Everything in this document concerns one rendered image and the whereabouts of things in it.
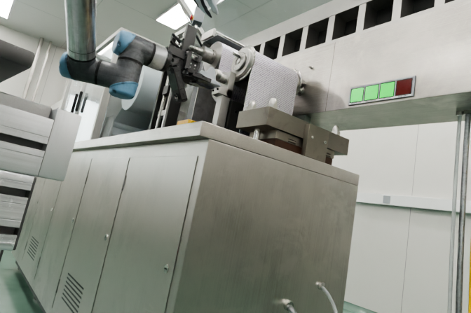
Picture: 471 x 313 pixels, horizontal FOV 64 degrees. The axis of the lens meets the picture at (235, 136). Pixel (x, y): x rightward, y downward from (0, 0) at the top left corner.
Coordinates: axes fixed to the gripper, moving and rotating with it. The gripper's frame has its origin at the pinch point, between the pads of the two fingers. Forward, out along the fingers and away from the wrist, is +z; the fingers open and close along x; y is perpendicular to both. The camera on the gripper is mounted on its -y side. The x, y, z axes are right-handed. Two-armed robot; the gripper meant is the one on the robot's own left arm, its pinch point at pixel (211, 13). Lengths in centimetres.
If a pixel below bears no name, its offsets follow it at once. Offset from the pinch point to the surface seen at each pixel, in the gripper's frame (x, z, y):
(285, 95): -6.2, 40.8, 7.9
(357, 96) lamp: -30, 50, 17
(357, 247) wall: 131, 267, 122
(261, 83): -6.2, 30.7, -0.2
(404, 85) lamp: -48, 50, 17
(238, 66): -1.0, 21.3, -1.4
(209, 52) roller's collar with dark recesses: 21.9, 13.2, 6.1
